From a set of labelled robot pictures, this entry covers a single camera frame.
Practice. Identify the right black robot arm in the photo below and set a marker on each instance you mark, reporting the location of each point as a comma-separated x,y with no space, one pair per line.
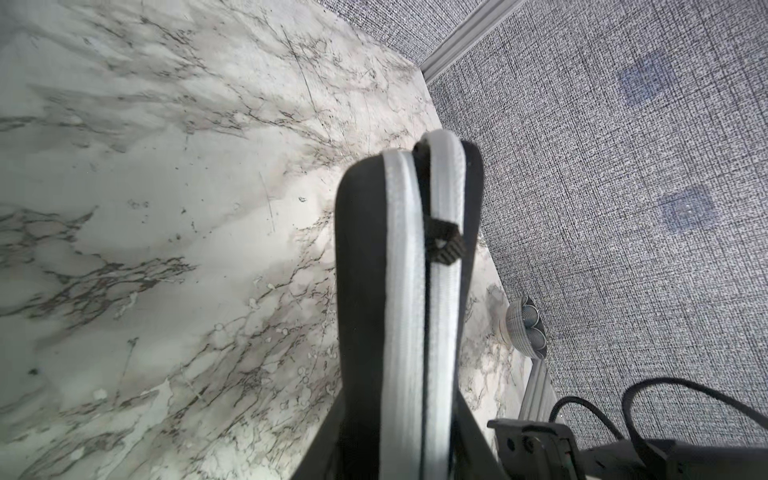
537,450

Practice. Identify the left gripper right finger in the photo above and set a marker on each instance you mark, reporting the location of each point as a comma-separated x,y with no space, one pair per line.
472,456

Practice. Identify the grey case back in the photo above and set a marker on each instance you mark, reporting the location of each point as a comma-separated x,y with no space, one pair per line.
406,228

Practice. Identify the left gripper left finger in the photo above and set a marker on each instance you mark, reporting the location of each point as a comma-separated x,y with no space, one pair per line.
322,459

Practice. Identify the aluminium front rail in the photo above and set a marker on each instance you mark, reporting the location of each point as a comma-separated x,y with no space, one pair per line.
539,396

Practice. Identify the dark round flower dish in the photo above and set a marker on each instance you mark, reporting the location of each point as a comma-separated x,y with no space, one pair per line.
523,329

